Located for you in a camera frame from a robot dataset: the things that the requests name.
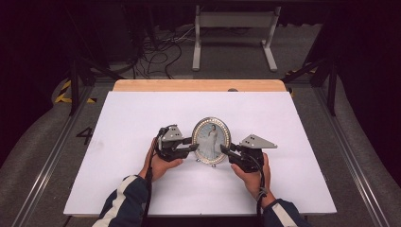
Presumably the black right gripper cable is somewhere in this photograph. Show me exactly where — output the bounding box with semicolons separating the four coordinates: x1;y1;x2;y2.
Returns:
249;152;270;227

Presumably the person's right hand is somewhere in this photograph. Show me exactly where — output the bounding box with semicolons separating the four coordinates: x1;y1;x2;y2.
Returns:
230;152;277;209

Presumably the person's left hand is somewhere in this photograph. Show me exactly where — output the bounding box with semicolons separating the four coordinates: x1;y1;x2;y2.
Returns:
138;137;184;183

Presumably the oval silver photo frame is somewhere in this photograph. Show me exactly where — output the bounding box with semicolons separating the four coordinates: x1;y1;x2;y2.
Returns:
191;116;233;168

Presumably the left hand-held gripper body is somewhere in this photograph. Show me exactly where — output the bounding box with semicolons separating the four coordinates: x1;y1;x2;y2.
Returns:
156;124;191;163

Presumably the black metal stand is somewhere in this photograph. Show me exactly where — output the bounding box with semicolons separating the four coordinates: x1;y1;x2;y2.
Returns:
62;6;126;117
281;57;340;117

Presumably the white board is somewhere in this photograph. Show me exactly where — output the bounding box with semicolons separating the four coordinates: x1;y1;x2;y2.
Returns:
62;91;338;218

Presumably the grey metal stand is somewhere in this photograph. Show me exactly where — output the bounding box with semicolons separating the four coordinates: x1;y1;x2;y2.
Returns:
191;4;283;73

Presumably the tangle of black floor cables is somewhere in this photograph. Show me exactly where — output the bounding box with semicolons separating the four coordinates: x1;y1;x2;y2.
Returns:
131;26;197;80

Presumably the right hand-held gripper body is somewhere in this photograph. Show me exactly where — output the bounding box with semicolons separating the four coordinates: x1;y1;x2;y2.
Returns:
228;133;279;174

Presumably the wooden table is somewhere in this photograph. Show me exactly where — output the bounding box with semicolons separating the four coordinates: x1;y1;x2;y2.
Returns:
112;79;288;94

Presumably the aluminium floor rail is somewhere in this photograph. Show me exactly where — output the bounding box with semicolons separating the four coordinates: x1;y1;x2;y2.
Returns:
10;84;96;227
311;84;392;227

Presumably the yellow black floor tape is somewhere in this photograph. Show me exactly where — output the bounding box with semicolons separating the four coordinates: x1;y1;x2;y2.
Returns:
53;79;97;105
284;66;318;77

